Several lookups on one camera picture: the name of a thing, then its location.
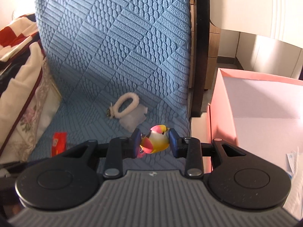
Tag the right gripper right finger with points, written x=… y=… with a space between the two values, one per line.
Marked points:
x=190 y=149

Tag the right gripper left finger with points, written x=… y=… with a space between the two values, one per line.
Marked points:
x=120 y=148

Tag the colourful bird toy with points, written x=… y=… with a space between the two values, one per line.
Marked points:
x=155 y=141

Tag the small red packet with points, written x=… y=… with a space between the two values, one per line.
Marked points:
x=59 y=143

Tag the pink cardboard box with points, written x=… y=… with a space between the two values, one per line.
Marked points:
x=259 y=112

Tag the floral beige cushion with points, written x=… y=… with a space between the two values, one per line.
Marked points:
x=34 y=121

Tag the blue quilted sofa cover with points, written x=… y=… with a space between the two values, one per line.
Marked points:
x=98 y=50

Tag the white paper sheet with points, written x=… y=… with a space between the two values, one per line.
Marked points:
x=293 y=202

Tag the striped beige black red blanket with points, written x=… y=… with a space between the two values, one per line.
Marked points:
x=22 y=60

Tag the black sofa frame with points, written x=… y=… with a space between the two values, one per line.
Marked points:
x=201 y=43

